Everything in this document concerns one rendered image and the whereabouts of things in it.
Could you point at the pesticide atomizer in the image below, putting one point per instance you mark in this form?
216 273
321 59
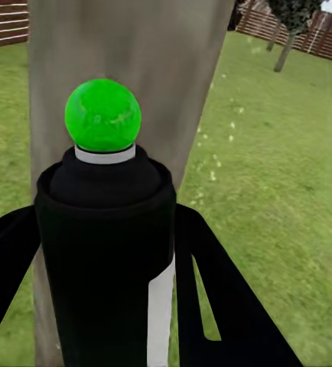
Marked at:
105 213

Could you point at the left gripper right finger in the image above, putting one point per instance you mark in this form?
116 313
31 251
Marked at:
249 336

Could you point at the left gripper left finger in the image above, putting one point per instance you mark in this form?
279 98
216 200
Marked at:
19 241

